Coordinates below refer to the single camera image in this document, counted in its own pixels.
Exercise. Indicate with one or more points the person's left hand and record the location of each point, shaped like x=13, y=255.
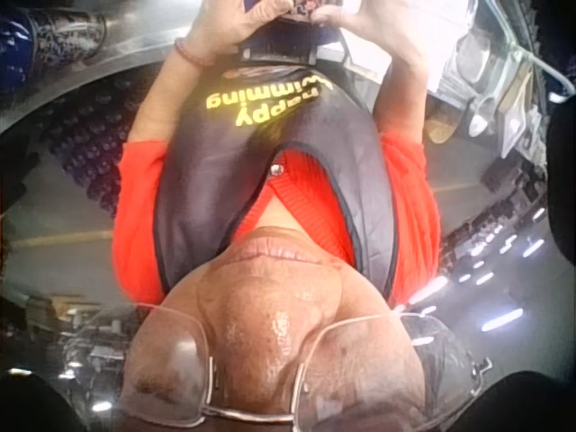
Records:
x=225, y=24

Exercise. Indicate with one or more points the blue patterned container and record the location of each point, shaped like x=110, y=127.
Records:
x=49, y=42

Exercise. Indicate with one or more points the rows of purple spools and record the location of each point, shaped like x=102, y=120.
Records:
x=92, y=148

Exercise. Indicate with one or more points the grey pipe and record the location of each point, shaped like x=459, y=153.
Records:
x=546, y=65

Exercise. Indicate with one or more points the black frame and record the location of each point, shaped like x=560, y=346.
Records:
x=279, y=50

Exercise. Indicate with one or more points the person's right hand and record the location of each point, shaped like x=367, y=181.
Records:
x=387, y=31

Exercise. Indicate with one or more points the dark patterned small item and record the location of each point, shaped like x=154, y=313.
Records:
x=297, y=8

